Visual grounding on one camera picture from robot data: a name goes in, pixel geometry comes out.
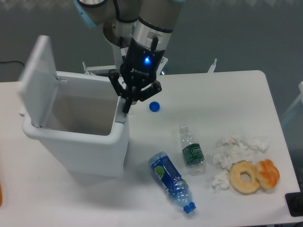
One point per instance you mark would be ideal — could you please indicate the orange glazed twisted bun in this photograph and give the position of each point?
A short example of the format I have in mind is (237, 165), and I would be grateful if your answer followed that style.
(267, 174)

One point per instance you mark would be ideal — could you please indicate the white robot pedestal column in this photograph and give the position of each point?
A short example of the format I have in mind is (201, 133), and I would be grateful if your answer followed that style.
(117, 56)

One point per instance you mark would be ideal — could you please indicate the black device at edge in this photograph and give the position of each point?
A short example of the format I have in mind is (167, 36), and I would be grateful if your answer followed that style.
(294, 202)

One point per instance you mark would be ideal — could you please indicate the white plastic trash can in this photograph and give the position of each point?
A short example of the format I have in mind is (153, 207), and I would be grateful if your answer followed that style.
(77, 117)

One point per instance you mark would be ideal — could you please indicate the large crumpled white tissue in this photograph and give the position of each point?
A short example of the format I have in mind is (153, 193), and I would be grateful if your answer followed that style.
(235, 148)

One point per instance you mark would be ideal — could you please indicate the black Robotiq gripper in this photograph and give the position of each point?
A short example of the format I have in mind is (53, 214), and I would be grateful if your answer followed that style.
(138, 71)

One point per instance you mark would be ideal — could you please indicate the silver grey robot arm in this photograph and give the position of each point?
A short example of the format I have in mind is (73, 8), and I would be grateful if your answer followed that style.
(139, 31)

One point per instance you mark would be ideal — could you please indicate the small crumpled white tissue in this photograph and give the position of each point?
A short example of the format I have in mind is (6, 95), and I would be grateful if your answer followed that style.
(220, 182)

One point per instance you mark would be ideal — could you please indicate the plain ring donut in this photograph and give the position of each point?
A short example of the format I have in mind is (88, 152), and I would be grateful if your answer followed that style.
(242, 177)

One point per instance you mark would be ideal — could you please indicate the blue label plastic bottle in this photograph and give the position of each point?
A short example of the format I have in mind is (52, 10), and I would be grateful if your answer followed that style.
(173, 183)

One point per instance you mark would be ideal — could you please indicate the green label plastic bottle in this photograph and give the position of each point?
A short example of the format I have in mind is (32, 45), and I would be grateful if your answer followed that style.
(192, 151)

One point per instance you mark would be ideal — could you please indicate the white frame at right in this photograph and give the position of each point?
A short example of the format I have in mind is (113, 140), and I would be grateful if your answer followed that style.
(293, 109)

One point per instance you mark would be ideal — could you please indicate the blue bottle cap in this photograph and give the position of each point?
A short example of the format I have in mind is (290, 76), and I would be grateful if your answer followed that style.
(154, 106)

